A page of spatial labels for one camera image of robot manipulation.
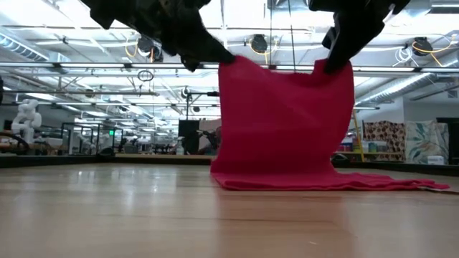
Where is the green leaf print fabric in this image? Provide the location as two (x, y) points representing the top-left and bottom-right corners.
(404, 120), (450, 165)

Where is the black stand frame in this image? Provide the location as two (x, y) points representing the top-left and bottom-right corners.
(60, 121), (125, 156)

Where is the pink hanging cloth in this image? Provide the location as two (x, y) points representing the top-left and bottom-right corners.
(199, 118), (222, 144)

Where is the person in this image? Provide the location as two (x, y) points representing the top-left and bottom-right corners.
(199, 125), (222, 156)

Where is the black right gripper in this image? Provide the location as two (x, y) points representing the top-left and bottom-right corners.
(308, 0), (412, 75)

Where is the brown floral fabric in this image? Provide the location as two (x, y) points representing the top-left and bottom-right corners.
(361, 120), (407, 162)

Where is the white robot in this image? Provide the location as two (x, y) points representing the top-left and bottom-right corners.
(10, 98), (43, 145)

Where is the black ceiling cable reel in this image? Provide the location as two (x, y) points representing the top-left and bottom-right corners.
(411, 37), (434, 57)
(137, 34), (164, 64)
(249, 34), (269, 54)

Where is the yellow cable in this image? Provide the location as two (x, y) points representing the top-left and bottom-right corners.
(352, 108), (366, 163)

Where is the black rig frame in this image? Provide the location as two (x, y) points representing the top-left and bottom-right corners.
(181, 87), (220, 155)

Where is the dark cabinet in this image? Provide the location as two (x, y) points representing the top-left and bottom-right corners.
(435, 117), (459, 166)

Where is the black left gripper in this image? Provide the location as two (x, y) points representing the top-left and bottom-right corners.
(80, 0), (237, 72)

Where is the black curved hose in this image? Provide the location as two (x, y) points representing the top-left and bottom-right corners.
(0, 131), (30, 156)

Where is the red cloth napkin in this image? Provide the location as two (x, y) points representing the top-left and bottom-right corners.
(210, 55), (451, 192)

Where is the shelf with coloured containers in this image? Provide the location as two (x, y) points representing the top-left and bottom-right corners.
(335, 141), (406, 157)

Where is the black panel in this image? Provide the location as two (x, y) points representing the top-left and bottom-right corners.
(178, 120), (201, 156)

